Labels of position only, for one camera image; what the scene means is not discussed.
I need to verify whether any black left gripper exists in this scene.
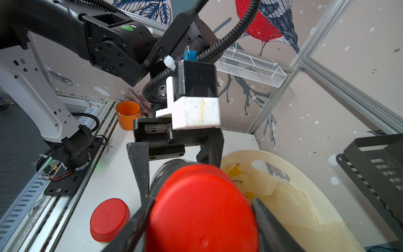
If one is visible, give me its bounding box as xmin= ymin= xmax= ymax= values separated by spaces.
xmin=127 ymin=118 xmax=224 ymax=205

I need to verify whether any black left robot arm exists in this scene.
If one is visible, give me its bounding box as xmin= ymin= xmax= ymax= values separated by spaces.
xmin=1 ymin=1 xmax=222 ymax=196

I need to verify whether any cream waste bin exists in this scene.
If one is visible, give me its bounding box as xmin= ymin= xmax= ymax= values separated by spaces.
xmin=220 ymin=150 xmax=364 ymax=252

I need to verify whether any orange cup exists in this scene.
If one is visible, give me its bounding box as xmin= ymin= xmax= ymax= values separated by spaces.
xmin=116 ymin=101 xmax=141 ymax=131

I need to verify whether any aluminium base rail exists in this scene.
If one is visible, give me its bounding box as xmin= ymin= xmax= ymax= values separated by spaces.
xmin=1 ymin=93 xmax=113 ymax=252

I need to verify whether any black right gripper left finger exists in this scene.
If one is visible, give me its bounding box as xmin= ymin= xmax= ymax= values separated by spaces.
xmin=102 ymin=198 xmax=155 ymax=252

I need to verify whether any black corrugated cable conduit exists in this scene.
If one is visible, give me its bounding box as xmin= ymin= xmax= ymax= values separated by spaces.
xmin=141 ymin=0 xmax=262 ymax=105

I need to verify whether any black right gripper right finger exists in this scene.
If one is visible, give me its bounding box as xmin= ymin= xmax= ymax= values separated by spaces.
xmin=252 ymin=197 xmax=304 ymax=252

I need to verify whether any left red-lidded glass jar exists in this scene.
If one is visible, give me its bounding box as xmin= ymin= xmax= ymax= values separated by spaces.
xmin=90 ymin=198 xmax=130 ymax=242

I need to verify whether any black wall basket shelf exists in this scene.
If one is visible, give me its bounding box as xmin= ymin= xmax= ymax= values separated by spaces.
xmin=336 ymin=134 xmax=403 ymax=242

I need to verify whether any red jar lid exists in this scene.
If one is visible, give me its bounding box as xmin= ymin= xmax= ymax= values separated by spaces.
xmin=144 ymin=164 xmax=259 ymax=252

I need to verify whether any white wire mesh basket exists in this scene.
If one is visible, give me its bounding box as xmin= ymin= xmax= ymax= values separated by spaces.
xmin=215 ymin=47 xmax=287 ymax=88

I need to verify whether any glass jar with tea leaves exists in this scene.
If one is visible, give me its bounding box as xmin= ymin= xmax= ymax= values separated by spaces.
xmin=148 ymin=159 xmax=201 ymax=200

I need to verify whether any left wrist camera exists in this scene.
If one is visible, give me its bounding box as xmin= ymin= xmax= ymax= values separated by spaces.
xmin=156 ymin=50 xmax=221 ymax=130

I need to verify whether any yellowish bin liner bag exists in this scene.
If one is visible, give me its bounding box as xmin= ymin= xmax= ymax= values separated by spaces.
xmin=221 ymin=163 xmax=320 ymax=252

